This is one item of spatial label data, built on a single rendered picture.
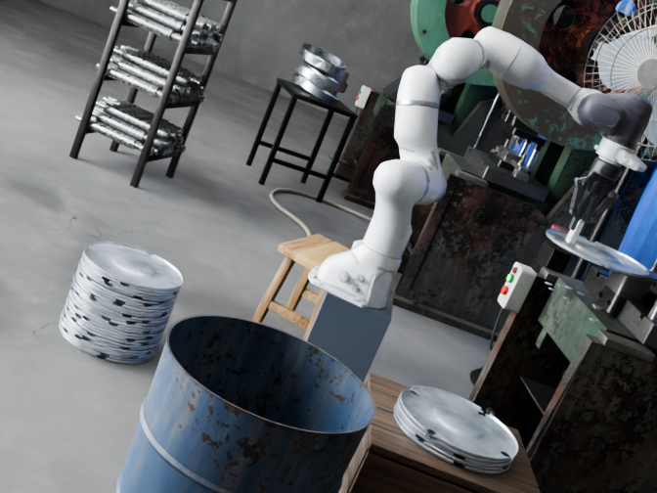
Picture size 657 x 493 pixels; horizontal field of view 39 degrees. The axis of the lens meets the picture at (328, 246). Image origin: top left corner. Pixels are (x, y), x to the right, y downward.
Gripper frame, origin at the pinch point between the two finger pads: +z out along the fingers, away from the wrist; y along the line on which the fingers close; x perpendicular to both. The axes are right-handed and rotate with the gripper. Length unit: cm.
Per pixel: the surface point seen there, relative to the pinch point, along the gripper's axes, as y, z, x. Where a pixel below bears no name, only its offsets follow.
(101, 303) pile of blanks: 110, 67, -10
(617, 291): -16.7, 10.4, 4.5
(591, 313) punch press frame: -10.6, 17.6, 8.4
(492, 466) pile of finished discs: 21, 44, 60
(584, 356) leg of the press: -4.5, 24.0, 26.7
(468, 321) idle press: -44, 79, -150
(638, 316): -19.5, 12.3, 15.0
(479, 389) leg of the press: -5, 59, -21
